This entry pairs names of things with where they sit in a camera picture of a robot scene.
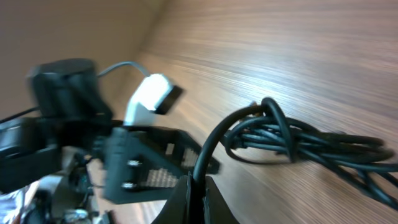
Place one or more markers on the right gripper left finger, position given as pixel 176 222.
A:
pixel 175 208

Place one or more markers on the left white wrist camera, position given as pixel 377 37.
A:
pixel 156 94

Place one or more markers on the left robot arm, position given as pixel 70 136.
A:
pixel 72 113

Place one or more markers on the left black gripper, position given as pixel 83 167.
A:
pixel 144 163

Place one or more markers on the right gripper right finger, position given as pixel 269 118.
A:
pixel 216 210

